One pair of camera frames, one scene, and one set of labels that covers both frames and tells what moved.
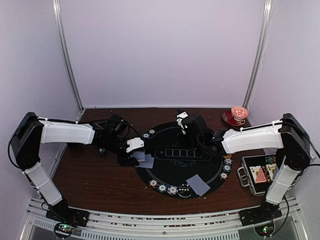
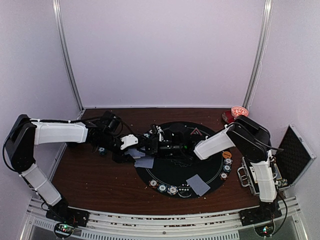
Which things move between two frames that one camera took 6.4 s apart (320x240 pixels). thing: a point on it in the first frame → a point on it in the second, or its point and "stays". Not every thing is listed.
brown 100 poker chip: x=153 y=183 stays
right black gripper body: x=195 y=146 → x=160 y=150
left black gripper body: x=116 y=144 stays
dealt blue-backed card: x=197 y=184 stays
